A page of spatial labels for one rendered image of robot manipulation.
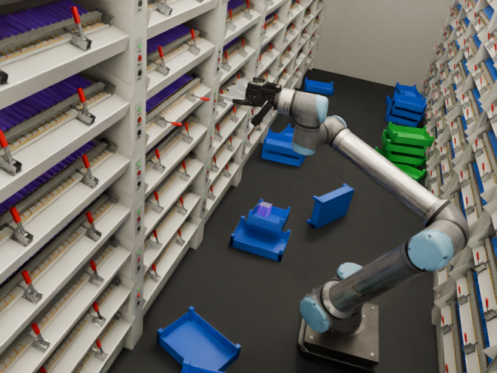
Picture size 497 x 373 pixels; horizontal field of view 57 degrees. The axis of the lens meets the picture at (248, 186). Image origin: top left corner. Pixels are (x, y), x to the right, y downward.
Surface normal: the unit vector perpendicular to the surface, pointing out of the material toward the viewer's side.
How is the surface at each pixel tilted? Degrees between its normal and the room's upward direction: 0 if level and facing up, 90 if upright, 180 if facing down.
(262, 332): 0
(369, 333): 1
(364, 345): 1
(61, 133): 18
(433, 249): 84
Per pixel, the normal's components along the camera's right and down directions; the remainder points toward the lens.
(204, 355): 0.14, -0.83
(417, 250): -0.66, 0.24
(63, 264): 0.42, -0.70
